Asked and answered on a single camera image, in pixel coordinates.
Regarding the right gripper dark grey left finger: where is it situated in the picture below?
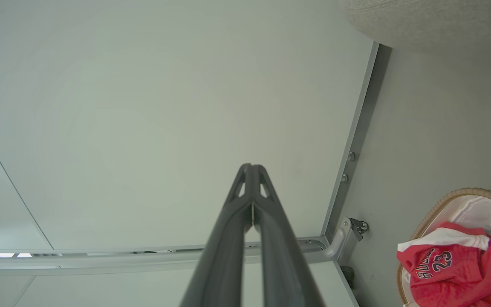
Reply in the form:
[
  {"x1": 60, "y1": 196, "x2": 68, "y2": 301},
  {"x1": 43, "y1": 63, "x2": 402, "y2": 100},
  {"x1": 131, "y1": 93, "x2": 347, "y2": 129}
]
[{"x1": 179, "y1": 163, "x2": 253, "y2": 307}]

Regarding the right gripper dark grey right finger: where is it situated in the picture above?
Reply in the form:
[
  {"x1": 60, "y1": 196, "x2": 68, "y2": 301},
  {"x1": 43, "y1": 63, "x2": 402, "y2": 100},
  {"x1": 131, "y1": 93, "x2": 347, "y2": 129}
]
[{"x1": 252, "y1": 164, "x2": 326, "y2": 307}]

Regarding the red garment with white stripes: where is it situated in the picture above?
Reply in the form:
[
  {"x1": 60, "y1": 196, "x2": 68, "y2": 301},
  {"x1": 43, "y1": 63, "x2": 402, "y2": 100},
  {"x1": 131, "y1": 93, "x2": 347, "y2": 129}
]
[{"x1": 397, "y1": 221, "x2": 491, "y2": 307}]

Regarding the grey fabric sofa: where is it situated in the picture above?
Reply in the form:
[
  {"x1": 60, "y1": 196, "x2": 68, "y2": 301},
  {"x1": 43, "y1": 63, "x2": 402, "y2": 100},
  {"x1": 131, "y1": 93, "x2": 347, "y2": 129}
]
[{"x1": 339, "y1": 0, "x2": 491, "y2": 58}]

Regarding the grey metal partition foot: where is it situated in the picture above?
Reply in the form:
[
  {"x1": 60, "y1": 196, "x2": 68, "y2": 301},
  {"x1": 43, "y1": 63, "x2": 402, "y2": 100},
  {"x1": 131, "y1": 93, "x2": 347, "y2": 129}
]
[{"x1": 326, "y1": 215, "x2": 370, "y2": 266}]

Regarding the black caster wheel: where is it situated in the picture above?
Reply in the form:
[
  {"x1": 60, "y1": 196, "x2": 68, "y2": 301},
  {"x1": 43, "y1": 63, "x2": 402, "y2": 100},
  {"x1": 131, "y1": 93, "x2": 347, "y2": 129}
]
[{"x1": 349, "y1": 218, "x2": 370, "y2": 242}]

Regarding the white basket liner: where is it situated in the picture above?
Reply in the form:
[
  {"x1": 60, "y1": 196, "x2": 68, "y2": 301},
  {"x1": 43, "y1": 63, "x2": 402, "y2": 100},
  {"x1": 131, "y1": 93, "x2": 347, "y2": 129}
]
[{"x1": 402, "y1": 194, "x2": 491, "y2": 307}]

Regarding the wicker laundry basket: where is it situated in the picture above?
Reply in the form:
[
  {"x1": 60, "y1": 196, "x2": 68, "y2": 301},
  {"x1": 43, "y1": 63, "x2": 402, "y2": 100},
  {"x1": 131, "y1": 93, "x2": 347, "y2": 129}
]
[{"x1": 396, "y1": 187, "x2": 491, "y2": 307}]

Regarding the grey partition base rail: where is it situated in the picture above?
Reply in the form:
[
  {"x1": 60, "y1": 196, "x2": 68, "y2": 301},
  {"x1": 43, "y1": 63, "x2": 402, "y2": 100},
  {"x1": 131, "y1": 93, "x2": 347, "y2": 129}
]
[{"x1": 321, "y1": 41, "x2": 393, "y2": 252}]

